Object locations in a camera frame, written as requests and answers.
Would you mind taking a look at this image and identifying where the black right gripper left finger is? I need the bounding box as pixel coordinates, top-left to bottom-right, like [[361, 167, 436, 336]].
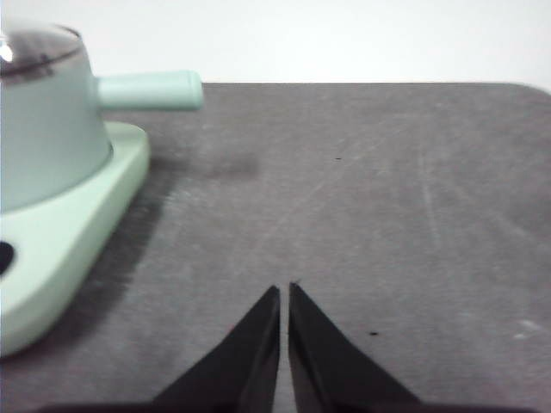
[[145, 284, 282, 413]]

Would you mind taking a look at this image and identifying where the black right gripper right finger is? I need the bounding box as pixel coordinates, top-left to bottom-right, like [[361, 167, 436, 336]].
[[287, 281, 427, 413]]

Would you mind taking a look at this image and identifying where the glass lid with green knob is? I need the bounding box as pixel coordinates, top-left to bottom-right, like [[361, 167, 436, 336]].
[[0, 23, 84, 81]]

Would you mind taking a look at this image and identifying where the green breakfast machine base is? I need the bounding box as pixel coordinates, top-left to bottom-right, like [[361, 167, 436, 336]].
[[0, 121, 151, 358]]

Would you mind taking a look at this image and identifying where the green steamer pot with handle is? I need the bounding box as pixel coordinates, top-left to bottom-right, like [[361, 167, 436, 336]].
[[0, 32, 204, 215]]

